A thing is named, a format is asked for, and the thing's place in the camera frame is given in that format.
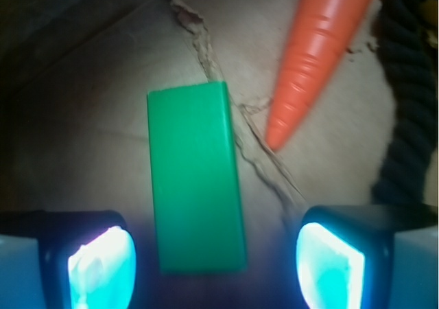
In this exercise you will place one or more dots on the brown paper bag tray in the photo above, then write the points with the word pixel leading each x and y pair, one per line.
pixel 74 80

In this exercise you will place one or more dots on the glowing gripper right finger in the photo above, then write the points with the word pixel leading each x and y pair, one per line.
pixel 368 256

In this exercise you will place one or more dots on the orange toy carrot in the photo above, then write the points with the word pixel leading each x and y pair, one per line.
pixel 320 33

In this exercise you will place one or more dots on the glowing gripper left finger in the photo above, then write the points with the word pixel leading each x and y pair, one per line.
pixel 66 259

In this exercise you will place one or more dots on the green rectangular block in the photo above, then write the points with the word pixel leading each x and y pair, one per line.
pixel 195 184

